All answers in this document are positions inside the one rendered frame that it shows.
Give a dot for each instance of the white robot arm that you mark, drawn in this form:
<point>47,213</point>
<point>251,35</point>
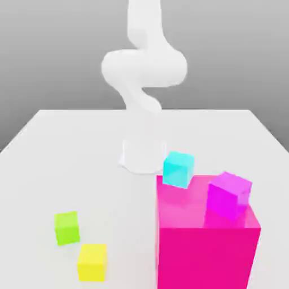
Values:
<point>144,67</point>

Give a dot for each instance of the small cyan cube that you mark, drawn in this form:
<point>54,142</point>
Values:
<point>178,169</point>

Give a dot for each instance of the small magenta cube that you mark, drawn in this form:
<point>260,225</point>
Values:
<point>223,198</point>

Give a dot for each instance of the small lime green cube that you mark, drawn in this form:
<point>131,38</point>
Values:
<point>66,229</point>

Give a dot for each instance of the small yellow cube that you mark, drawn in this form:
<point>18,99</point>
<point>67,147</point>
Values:
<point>92,263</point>

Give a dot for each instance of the large pink box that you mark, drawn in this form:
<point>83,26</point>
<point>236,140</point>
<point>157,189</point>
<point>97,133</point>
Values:
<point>207,255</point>

